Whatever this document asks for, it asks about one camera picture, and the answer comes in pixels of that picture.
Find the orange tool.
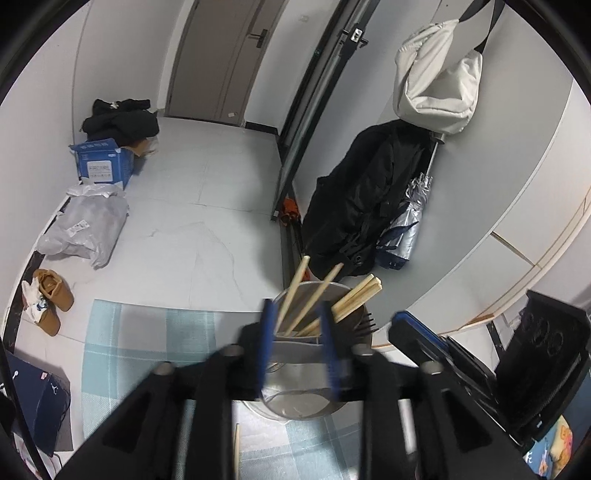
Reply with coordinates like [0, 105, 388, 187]
[280, 198, 302, 228]

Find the white shoulder bag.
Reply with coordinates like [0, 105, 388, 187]
[392, 0, 504, 136]

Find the silver folded umbrella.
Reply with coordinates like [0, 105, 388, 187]
[375, 141, 440, 270]

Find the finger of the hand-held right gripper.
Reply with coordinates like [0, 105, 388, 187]
[389, 311, 497, 416]
[446, 335, 498, 384]

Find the navy shoe box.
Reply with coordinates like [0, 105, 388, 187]
[4, 350, 73, 456]

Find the pile of black clothes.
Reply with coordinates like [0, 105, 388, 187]
[82, 98, 160, 145]

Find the black door frame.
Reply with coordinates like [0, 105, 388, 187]
[271, 0, 372, 224]

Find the blue cardboard box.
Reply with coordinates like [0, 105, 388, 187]
[69, 137, 136, 191]

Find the black hanging jacket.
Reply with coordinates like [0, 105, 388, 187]
[301, 119, 438, 278]

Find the grey-brown door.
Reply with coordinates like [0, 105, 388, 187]
[165, 0, 280, 127]

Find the grey wardrobe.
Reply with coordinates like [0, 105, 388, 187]
[369, 78, 591, 349]

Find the grey plastic bag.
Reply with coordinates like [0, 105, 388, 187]
[37, 184, 131, 269]

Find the light grey utensil holder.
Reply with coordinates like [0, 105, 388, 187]
[245, 280, 377, 422]

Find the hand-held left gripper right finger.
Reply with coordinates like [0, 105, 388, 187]
[321, 301, 532, 480]

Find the teal plaid tablecloth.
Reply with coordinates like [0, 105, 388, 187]
[82, 299, 370, 480]

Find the brown shoe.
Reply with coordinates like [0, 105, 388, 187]
[33, 268, 75, 312]
[36, 304, 62, 337]

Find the colourful printed cloth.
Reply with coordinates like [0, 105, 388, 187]
[525, 413, 576, 479]

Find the black fork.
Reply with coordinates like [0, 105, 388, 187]
[355, 311, 380, 336]

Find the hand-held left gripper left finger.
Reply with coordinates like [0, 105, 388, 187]
[55, 299, 278, 480]

